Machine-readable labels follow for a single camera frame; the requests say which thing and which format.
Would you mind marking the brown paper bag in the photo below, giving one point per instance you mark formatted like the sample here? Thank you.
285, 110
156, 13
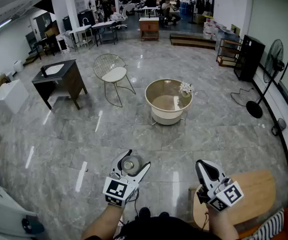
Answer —
0, 82

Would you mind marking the round glass coffee table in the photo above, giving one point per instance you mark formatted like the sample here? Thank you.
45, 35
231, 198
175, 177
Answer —
164, 91

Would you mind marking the person's black clothed body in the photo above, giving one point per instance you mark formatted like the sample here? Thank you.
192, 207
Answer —
164, 229

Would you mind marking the black faucet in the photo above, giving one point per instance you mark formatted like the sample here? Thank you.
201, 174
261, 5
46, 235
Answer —
44, 71

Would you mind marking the white sink basin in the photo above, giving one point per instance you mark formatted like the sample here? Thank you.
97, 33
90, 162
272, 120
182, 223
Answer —
55, 69

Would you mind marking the person's black shoe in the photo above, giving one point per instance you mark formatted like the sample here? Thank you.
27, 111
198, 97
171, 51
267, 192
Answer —
144, 212
164, 214

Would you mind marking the white box cabinet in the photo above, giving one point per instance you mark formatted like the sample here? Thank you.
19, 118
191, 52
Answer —
9, 96

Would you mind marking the dark brown wardrobe cabinet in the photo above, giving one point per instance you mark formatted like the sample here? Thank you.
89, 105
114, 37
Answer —
52, 34

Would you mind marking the black frame table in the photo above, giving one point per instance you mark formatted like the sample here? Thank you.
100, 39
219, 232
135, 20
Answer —
104, 24

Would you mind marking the dark wooden vanity cabinet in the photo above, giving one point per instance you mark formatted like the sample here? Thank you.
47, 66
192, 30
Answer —
71, 81

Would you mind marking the wooden cabinet white top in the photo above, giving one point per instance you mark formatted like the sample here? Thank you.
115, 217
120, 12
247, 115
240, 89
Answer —
149, 26

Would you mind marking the tan cardboard box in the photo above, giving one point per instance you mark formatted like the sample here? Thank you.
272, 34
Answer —
235, 29

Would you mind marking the oval wooden side table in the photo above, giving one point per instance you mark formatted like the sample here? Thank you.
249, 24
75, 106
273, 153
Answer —
256, 194

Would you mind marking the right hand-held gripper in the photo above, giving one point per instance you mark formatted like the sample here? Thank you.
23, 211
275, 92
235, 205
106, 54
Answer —
231, 195

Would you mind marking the long wooden step platform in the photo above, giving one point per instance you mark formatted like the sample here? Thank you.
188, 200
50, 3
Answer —
191, 42

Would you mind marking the white counter with faucet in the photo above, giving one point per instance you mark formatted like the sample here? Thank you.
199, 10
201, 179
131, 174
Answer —
80, 29

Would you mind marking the potted artificial flowers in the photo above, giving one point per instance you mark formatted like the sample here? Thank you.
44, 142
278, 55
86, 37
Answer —
186, 89

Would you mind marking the person's right black shoe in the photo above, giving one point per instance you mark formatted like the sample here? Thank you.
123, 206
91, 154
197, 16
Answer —
164, 214

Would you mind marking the white bucket red label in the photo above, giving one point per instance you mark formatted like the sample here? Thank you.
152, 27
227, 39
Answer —
207, 31
215, 27

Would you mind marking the small white appliance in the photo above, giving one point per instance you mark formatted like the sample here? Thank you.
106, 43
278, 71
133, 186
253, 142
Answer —
18, 66

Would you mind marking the person's right forearm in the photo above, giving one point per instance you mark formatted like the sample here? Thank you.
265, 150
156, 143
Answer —
221, 224

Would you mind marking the striped cushion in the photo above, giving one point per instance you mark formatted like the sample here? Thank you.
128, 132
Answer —
271, 224

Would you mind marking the ceiling tube light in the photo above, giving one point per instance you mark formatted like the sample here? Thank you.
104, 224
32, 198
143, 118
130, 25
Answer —
0, 26

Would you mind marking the white office chair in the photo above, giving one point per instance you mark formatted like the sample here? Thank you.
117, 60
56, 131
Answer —
121, 15

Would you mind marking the wooden shelf rack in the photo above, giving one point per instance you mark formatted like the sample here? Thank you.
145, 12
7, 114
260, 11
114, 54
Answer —
227, 62

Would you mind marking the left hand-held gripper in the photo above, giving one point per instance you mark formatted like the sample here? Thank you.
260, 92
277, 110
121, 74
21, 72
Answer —
116, 190

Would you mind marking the white low cabinet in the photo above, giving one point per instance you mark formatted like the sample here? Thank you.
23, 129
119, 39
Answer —
6, 216

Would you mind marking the dark blue device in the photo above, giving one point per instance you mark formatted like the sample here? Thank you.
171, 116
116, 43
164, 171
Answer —
32, 225

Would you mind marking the tall black cabinet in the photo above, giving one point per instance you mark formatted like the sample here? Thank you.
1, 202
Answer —
249, 59

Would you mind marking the small black mesh bin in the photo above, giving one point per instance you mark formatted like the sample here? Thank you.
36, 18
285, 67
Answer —
280, 125

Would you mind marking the person's left black shoe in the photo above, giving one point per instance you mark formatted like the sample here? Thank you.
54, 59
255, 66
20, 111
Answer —
144, 212

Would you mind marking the person's left forearm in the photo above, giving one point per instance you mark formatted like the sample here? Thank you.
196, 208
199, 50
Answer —
101, 221

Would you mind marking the small silver metal cylinder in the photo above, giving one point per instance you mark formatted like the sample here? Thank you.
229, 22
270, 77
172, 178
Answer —
130, 165

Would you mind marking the black pedestal fan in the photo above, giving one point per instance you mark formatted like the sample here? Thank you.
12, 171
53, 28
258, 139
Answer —
254, 109

